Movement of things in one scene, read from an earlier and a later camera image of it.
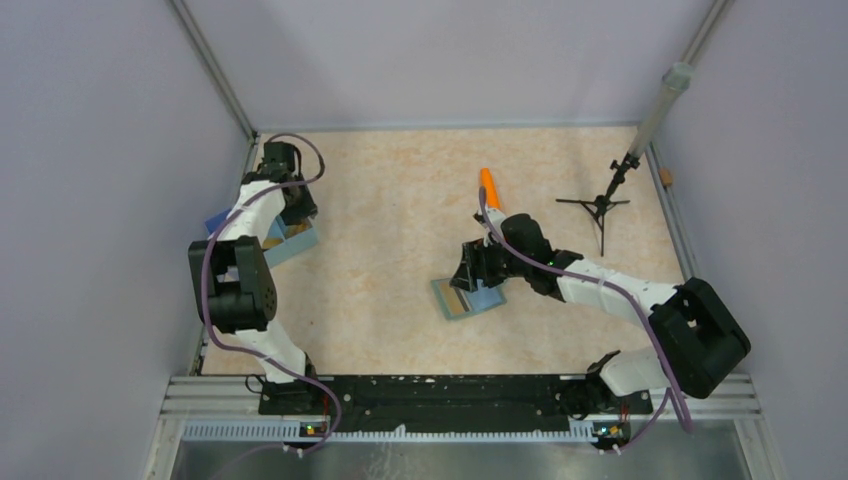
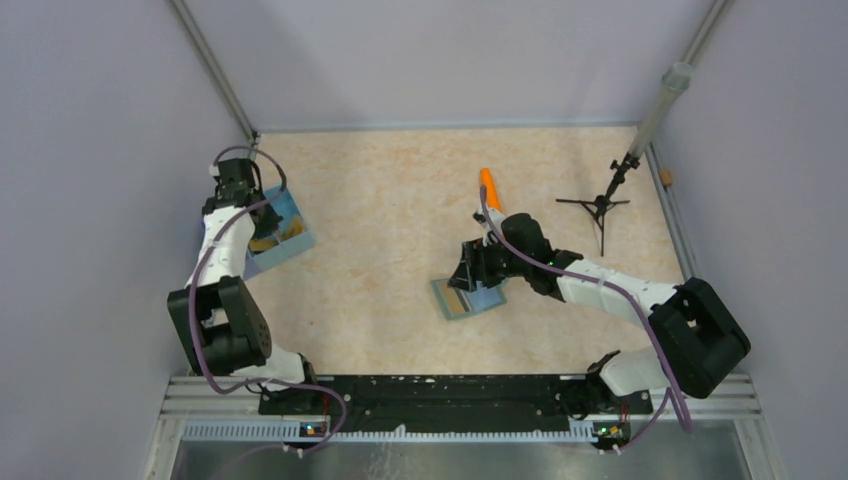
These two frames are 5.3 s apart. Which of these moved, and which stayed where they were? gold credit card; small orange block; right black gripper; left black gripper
Moved: left black gripper
Stayed: right black gripper; gold credit card; small orange block
